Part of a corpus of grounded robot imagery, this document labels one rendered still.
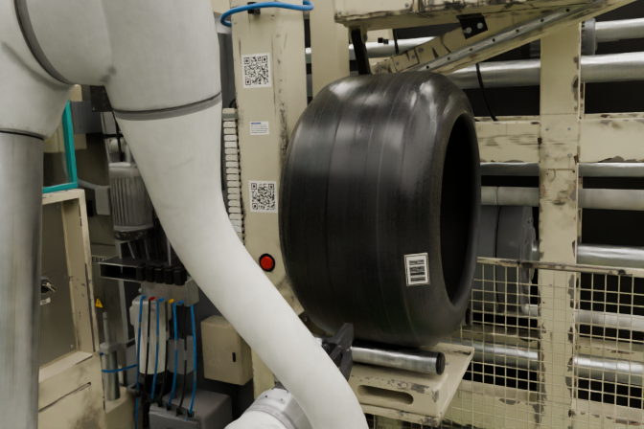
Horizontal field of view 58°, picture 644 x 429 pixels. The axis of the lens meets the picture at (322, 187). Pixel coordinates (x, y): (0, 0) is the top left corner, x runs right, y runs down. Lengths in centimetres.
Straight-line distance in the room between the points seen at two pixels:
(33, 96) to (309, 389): 38
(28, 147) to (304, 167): 62
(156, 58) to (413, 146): 63
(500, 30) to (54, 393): 132
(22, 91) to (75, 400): 96
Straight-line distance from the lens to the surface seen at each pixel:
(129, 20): 51
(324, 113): 114
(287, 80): 135
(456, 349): 155
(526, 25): 156
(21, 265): 58
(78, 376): 142
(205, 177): 56
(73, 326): 144
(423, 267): 104
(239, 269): 59
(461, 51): 159
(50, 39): 53
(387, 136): 105
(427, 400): 124
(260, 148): 136
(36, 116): 58
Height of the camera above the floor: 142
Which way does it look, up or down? 8 degrees down
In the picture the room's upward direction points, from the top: 2 degrees counter-clockwise
